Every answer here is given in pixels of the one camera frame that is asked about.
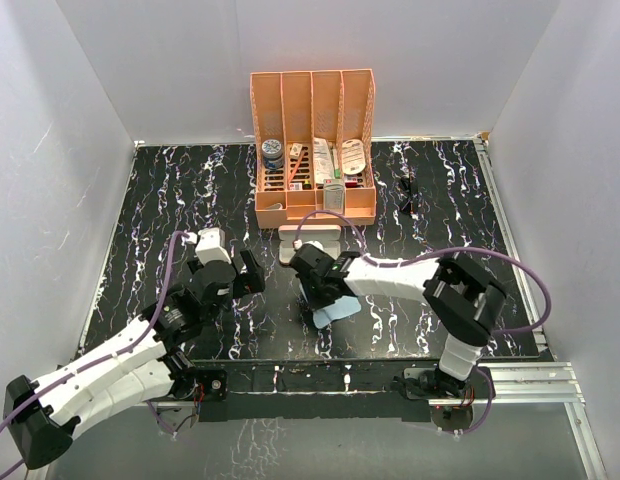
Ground blue cleaning cloth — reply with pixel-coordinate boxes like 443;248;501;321
301;284;361;329

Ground pink glasses case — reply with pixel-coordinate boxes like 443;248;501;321
277;225;342;266

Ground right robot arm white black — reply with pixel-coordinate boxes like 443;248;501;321
289;243;507;398

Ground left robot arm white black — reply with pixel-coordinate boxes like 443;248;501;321
1;248;265;470

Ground black sunglasses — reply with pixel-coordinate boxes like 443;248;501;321
400;175;419;215

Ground grey white small box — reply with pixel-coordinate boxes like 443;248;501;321
323;179;345;214

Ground red pencil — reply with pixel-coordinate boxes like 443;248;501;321
288;148;308;185

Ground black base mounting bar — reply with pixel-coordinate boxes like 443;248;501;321
139;358;496;424

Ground white tube package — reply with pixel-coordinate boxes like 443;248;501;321
313;137;333;185

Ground oval beige tag package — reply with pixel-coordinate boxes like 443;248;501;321
341;139;366;175

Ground blue white round tin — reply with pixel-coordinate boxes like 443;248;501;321
261;138;285;171

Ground small white card box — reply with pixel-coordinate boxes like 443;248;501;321
289;143;303;159

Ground orange desk organizer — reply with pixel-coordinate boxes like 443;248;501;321
250;69;377;229

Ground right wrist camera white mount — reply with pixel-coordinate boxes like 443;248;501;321
303;241;324;252

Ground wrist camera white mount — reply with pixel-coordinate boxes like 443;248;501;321
183;227;231;266
303;241;324;252

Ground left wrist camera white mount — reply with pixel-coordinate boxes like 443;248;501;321
183;227;231;266

